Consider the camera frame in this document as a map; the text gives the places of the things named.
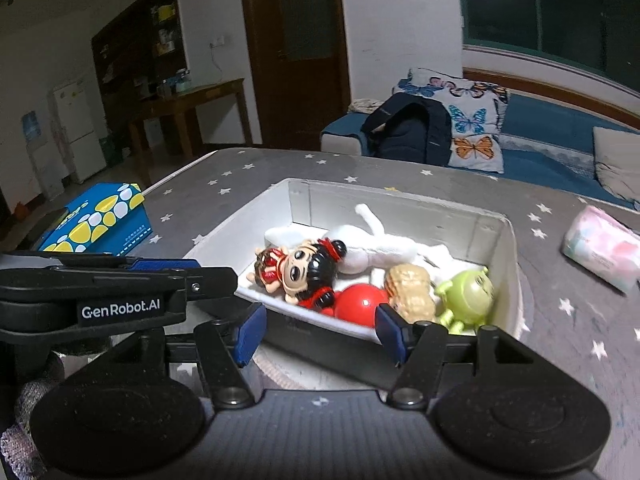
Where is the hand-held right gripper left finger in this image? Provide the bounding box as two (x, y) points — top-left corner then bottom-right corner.
(165, 304), (268, 408)

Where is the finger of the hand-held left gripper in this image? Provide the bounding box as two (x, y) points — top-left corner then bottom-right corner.
(184, 266), (239, 304)
(57, 255), (202, 273)

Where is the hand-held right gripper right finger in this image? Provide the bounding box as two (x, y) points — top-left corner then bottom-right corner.
(375, 304), (538, 408)

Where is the red round toy figure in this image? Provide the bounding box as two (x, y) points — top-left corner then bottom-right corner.
(320, 284), (390, 330)

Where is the tan peanut toy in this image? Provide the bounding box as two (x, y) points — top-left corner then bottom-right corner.
(384, 263), (437, 323)

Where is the black-haired doll figurine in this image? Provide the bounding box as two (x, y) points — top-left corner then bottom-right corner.
(248, 238), (348, 311)

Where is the green alien toy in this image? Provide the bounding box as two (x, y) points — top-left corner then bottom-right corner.
(434, 267), (496, 335)

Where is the grey fabric storage box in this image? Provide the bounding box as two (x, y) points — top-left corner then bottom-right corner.
(182, 177), (523, 356)

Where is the person's left hand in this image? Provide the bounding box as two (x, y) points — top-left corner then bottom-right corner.
(0, 350), (68, 480)

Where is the blue yellow tissue box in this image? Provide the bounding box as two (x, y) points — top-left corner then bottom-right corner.
(37, 182), (152, 256)

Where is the white plush toy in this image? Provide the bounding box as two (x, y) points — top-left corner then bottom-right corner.
(264, 203), (453, 276)

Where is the white refrigerator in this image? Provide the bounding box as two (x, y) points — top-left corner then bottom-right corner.
(52, 72), (107, 183)

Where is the water dispenser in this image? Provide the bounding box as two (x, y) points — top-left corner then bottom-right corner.
(20, 110), (66, 201)

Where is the wooden table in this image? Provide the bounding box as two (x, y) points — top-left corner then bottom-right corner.
(125, 78), (253, 188)

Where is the grey star printed blanket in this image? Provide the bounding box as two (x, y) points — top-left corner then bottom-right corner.
(0, 147), (640, 480)

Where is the black backpack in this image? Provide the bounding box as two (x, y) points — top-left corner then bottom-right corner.
(361, 92), (453, 166)

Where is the dark wooden cabinet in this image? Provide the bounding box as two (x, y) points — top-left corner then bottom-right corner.
(91, 0), (187, 161)

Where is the butterfly print pillow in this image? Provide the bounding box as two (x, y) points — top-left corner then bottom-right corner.
(397, 67), (511, 175)

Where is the pink tissue pack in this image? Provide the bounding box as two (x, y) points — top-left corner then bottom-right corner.
(562, 205), (640, 295)

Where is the blue sofa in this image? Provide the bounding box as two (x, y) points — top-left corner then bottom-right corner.
(320, 80), (640, 211)

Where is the brown wooden door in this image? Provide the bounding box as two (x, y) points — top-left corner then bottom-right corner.
(237, 0), (351, 150)

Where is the grey pillow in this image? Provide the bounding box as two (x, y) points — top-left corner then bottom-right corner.
(592, 126), (640, 211)

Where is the window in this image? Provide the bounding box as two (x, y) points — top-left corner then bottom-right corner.
(457, 0), (640, 68)

